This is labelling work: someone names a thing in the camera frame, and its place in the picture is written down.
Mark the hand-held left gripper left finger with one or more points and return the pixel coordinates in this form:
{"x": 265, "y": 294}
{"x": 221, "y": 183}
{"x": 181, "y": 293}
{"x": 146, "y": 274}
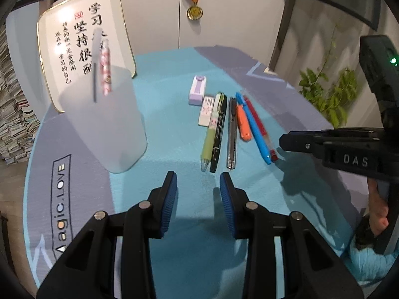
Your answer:
{"x": 170, "y": 199}

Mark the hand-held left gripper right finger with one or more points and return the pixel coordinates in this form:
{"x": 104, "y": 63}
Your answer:
{"x": 227, "y": 199}

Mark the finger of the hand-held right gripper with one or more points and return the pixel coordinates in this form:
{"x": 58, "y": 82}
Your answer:
{"x": 299, "y": 143}
{"x": 352, "y": 133}

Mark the red pen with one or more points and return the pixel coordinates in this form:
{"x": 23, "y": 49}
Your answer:
{"x": 261, "y": 124}

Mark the blue pen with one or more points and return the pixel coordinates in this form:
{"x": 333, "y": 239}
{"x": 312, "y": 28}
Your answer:
{"x": 257, "y": 134}

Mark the orange marker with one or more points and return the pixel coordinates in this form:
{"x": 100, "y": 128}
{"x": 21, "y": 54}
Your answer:
{"x": 243, "y": 124}

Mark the green and pink pen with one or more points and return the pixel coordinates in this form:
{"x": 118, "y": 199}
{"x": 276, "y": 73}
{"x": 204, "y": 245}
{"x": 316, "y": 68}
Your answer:
{"x": 208, "y": 143}

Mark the black pen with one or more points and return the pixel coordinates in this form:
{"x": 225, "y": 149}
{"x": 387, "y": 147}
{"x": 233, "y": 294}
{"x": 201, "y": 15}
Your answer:
{"x": 219, "y": 137}

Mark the grey utility knife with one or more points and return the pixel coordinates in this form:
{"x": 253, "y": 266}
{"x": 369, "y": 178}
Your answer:
{"x": 232, "y": 130}

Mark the translucent white pen cup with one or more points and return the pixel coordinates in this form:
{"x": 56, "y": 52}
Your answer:
{"x": 103, "y": 130}

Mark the person's right hand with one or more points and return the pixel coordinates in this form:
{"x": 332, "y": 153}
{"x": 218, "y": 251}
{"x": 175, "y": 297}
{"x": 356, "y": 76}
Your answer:
{"x": 377, "y": 205}

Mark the green leafy plant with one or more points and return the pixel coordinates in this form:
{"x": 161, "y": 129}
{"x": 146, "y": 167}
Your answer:
{"x": 335, "y": 93}

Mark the white eraser with pink print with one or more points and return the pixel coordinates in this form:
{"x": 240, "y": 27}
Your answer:
{"x": 206, "y": 112}

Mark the purple sliding eraser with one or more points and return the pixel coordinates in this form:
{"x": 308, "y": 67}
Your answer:
{"x": 197, "y": 90}

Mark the pink patterned pen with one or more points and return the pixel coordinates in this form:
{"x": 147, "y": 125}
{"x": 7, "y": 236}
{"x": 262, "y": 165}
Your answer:
{"x": 105, "y": 65}

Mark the grey pen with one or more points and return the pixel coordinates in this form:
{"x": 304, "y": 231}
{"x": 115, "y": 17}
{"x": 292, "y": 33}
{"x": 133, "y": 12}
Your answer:
{"x": 95, "y": 68}

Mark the stack of papers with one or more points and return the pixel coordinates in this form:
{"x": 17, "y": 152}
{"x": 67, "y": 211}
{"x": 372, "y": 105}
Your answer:
{"x": 15, "y": 118}

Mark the white calligraphy plaque gold rim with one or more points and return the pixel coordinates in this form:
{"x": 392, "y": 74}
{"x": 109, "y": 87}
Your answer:
{"x": 68, "y": 37}

